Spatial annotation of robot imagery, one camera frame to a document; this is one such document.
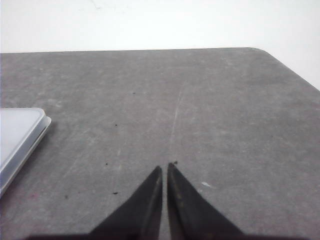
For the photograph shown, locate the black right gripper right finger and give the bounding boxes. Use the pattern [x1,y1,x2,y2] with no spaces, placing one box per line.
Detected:
[167,163,245,240]

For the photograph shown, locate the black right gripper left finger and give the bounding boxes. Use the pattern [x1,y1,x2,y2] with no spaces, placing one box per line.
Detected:
[89,165,164,240]

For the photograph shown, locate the silver digital kitchen scale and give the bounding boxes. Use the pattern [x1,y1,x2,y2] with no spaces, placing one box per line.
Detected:
[0,107,52,196]

